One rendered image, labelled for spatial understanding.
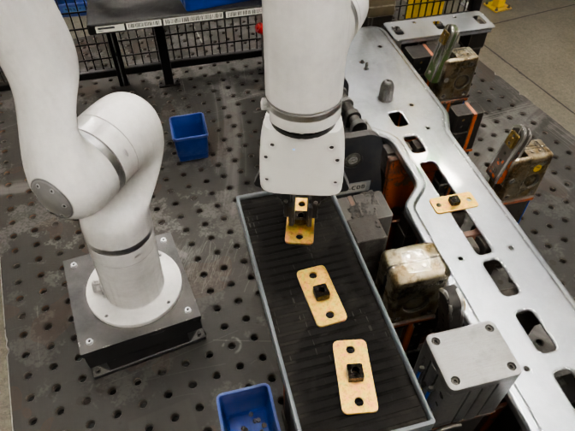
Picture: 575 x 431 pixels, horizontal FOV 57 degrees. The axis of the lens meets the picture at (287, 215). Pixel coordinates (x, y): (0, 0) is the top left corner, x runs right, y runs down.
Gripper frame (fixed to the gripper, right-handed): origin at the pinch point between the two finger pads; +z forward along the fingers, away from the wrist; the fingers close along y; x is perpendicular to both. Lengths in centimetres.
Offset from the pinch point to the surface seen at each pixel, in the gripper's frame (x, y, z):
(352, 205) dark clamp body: 11.8, 8.0, 11.2
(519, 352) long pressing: -9.0, 32.7, 18.6
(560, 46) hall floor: 261, 149, 119
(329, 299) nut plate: -12.7, 4.2, 2.3
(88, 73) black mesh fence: 94, -73, 42
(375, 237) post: 3.2, 11.1, 8.9
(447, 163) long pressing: 31.7, 27.8, 18.6
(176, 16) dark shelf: 83, -37, 16
